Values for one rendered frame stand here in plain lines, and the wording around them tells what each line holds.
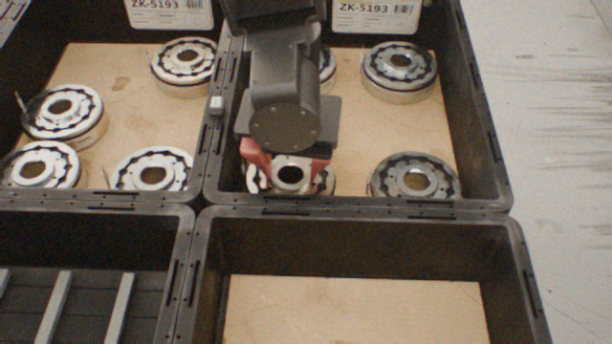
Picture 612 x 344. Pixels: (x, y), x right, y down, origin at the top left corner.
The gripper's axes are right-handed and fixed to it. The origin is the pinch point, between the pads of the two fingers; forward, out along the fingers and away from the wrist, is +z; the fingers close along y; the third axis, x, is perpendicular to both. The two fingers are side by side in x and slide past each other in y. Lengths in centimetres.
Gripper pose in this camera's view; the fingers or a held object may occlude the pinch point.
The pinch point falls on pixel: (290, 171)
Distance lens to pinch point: 63.0
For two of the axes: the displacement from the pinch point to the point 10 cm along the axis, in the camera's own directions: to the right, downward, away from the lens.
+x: 1.2, -7.8, 6.2
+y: 9.9, 1.0, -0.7
